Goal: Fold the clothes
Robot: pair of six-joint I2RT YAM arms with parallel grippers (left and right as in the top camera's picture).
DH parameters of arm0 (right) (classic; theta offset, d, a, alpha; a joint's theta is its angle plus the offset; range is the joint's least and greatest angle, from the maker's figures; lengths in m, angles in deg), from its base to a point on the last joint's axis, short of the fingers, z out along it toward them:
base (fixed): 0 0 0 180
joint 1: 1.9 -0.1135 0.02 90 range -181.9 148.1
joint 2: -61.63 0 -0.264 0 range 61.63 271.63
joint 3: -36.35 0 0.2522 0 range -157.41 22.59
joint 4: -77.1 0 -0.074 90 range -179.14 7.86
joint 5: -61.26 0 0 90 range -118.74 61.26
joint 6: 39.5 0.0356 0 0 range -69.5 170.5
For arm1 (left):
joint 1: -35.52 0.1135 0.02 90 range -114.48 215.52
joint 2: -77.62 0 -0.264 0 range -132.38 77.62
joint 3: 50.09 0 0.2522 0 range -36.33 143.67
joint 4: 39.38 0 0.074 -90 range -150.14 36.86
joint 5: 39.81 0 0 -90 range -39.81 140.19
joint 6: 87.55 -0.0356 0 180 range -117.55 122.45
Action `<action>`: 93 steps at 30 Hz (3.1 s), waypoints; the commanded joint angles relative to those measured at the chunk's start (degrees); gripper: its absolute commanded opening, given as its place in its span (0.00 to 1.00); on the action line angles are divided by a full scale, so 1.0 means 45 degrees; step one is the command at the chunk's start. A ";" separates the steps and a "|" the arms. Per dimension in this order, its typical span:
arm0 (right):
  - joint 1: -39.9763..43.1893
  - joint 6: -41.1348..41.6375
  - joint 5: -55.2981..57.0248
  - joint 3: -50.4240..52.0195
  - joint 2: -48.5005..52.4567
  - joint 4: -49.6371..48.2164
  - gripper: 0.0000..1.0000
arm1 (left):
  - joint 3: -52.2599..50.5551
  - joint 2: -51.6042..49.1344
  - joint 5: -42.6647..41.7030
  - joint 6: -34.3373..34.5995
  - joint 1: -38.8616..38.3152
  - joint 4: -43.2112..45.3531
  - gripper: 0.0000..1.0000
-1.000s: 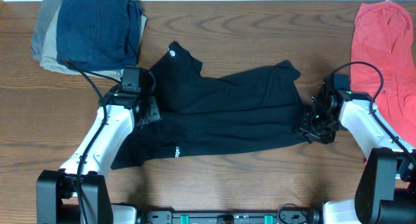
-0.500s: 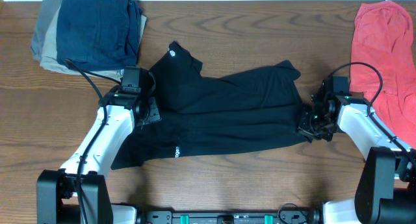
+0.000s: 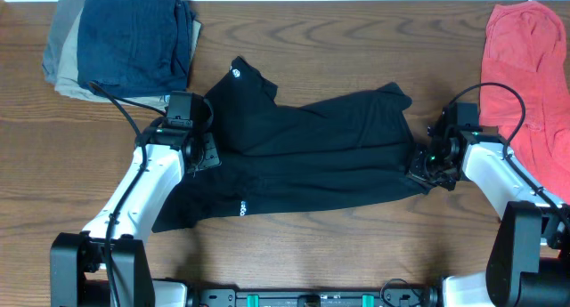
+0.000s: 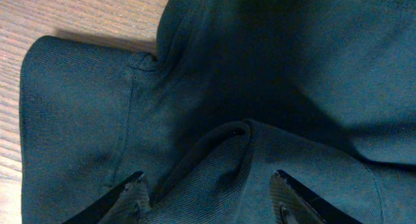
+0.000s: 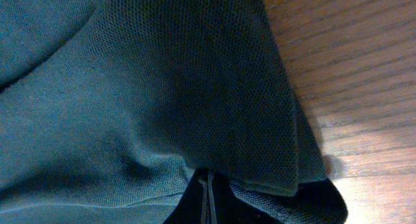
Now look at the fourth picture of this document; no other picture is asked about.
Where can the black t-shirt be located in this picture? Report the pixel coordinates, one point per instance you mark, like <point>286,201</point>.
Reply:
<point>238,89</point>

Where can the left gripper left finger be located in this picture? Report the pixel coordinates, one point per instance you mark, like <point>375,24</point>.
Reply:
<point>128,202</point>

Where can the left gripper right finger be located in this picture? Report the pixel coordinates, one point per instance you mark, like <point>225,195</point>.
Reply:
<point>295,203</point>

